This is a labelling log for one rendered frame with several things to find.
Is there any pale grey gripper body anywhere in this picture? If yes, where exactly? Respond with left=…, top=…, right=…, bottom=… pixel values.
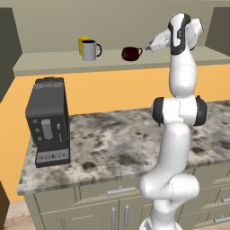
left=148, top=30, right=171, bottom=52

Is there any dark red mug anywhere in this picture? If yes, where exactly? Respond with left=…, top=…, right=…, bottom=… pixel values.
left=120, top=46, right=144, bottom=62

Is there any yellow mug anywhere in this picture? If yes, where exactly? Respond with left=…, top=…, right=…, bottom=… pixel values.
left=77, top=37, right=93, bottom=57

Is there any olive base cabinet door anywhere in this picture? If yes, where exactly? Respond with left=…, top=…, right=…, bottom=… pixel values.
left=119, top=197, right=155, bottom=230
left=40, top=199, right=121, bottom=230

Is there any olive blank cabinet panel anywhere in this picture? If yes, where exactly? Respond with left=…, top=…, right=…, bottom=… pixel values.
left=32, top=186, right=81, bottom=214

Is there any black coffee machine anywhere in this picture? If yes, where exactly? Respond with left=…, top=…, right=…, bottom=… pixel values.
left=24, top=75, right=72, bottom=169

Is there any olive drawer front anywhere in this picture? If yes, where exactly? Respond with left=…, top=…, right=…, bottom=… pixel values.
left=193, top=162, right=230, bottom=187
left=178, top=206, right=230, bottom=230
left=179, top=184, right=230, bottom=216
left=78, top=177, right=144, bottom=202

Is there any olive open wall cabinet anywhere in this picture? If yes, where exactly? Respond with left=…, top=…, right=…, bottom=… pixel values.
left=12, top=0, right=230, bottom=77

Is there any grey mug with black handle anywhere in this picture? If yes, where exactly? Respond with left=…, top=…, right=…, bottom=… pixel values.
left=81, top=40, right=103, bottom=62

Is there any olive wall cabinet door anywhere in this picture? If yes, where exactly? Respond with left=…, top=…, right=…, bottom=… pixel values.
left=0, top=6, right=23, bottom=103
left=204, top=6, right=230, bottom=58

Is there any silver cabinet door handle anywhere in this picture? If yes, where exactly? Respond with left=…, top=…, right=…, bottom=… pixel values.
left=111, top=207, right=118, bottom=230
left=123, top=204, right=130, bottom=229

